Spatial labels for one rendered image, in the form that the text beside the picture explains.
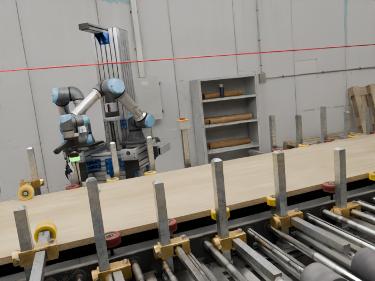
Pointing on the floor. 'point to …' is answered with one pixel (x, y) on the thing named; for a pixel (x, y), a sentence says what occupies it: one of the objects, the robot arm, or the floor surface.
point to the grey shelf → (201, 138)
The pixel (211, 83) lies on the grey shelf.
